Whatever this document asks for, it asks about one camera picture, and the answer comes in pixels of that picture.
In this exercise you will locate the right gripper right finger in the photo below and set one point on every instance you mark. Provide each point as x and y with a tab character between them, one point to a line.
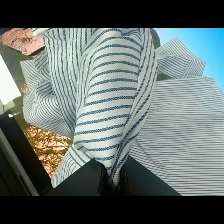
146	183

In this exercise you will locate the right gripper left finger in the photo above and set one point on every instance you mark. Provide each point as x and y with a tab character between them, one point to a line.
85	181

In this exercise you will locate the blue striped white shirt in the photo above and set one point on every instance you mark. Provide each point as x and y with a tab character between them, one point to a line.
110	83

